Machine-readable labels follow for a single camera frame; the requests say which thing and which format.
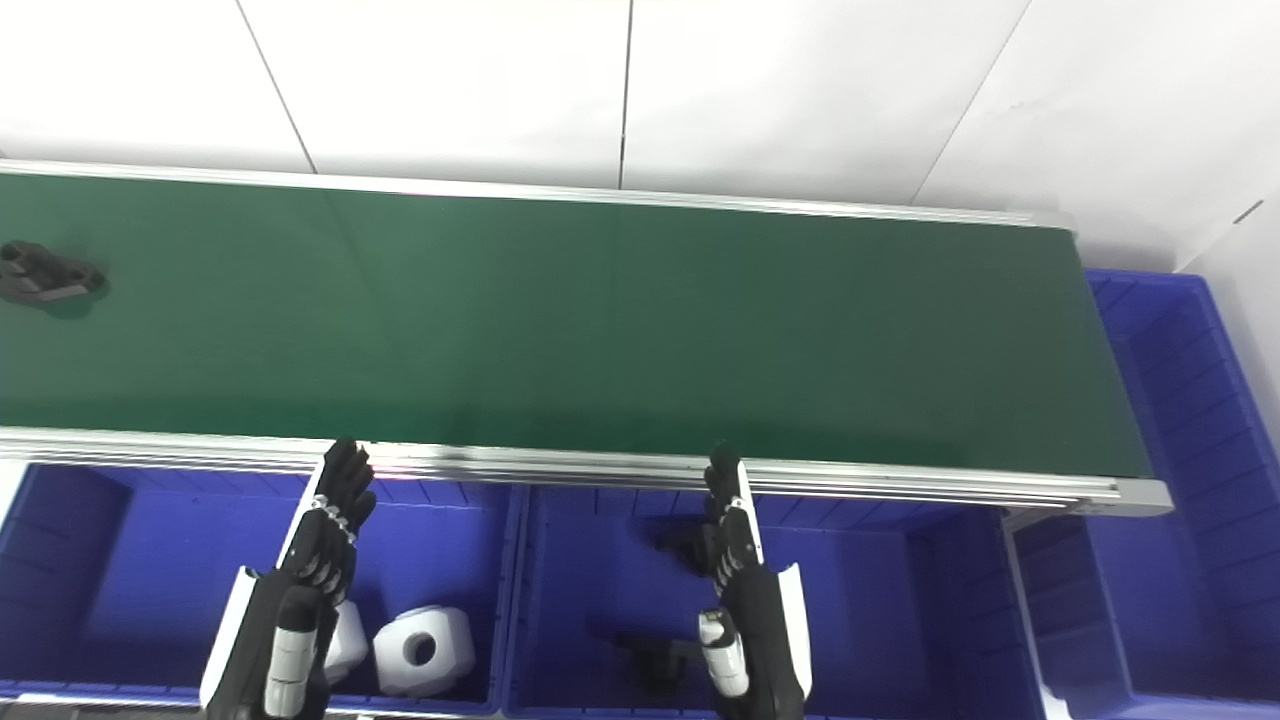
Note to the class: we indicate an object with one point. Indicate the green conveyor belt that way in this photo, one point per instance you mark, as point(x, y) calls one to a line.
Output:
point(600, 468)
point(600, 320)

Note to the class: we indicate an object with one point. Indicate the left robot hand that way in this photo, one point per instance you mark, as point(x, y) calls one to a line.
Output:
point(300, 580)

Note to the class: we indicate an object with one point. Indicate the black flanged machine part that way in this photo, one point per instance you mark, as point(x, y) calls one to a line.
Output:
point(45, 275)

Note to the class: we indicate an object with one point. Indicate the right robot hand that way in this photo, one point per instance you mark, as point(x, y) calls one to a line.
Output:
point(755, 630)

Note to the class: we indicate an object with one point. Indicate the blue bin with black parts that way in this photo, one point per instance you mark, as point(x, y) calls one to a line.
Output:
point(860, 600)

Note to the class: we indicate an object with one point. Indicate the white block part with hole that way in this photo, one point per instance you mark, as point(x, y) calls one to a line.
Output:
point(348, 640)
point(425, 650)

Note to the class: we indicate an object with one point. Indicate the blue bin with white parts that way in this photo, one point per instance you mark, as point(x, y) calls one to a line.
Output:
point(150, 570)

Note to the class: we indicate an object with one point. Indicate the empty blue bin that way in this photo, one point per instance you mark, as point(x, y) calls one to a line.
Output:
point(1180, 560)

